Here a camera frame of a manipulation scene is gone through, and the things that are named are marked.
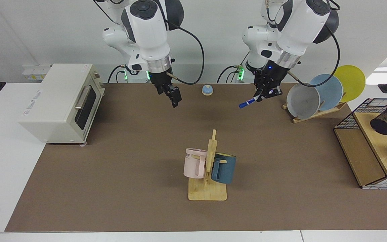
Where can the blue and white marker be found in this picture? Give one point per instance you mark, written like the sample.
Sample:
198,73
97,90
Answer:
245,104

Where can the grey plate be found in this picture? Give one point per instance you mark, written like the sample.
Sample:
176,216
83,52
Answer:
302,101

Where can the small blue round thing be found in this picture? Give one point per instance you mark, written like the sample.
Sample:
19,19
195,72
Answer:
207,90

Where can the wooden plate rack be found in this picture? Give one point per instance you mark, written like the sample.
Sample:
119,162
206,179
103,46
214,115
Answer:
314,115

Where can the light blue plate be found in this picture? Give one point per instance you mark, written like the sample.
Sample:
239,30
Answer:
331,92

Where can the yellow plate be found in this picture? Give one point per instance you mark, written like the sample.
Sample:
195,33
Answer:
353,82

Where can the pink cup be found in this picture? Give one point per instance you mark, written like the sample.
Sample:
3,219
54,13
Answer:
193,164

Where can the dark teal cup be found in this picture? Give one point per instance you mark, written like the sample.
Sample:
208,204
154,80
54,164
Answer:
225,169

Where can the brown table cloth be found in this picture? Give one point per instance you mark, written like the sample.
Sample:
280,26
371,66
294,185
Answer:
113,185

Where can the pale toaster oven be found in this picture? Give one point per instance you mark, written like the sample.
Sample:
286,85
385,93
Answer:
52,104

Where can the wooden cup stand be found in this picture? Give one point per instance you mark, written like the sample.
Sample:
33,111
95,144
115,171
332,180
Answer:
207,193

